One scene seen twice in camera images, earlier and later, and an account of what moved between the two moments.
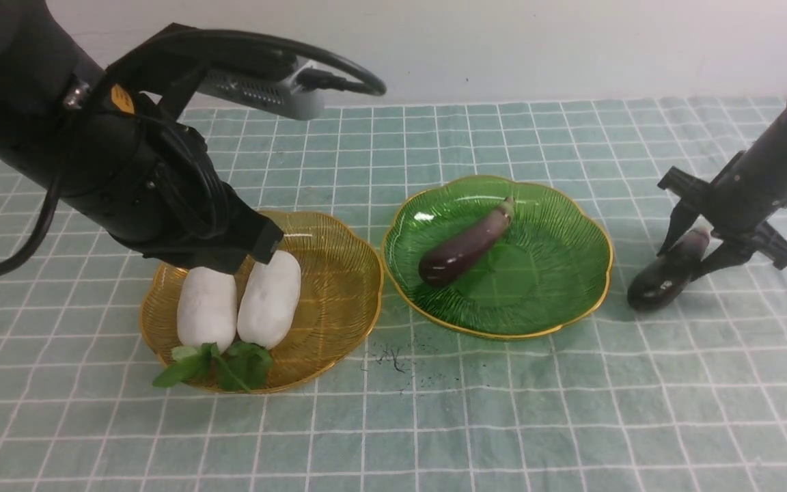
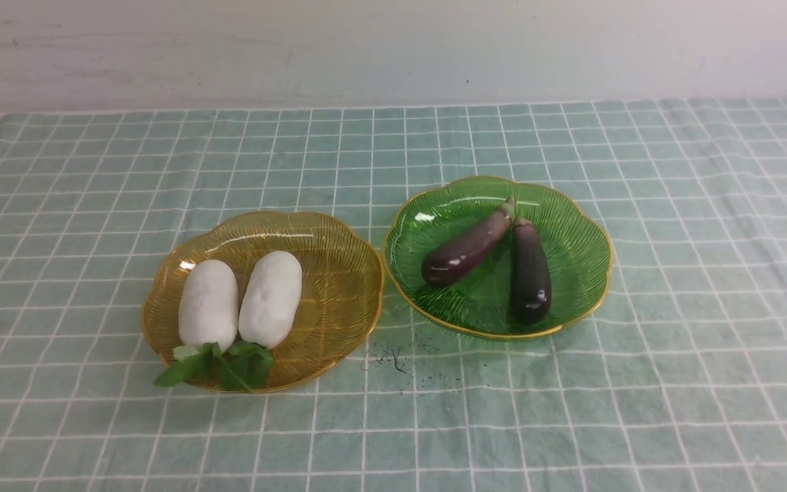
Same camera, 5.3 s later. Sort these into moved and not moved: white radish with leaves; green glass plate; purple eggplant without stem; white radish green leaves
Moved: purple eggplant without stem
Not moved: white radish green leaves; green glass plate; white radish with leaves
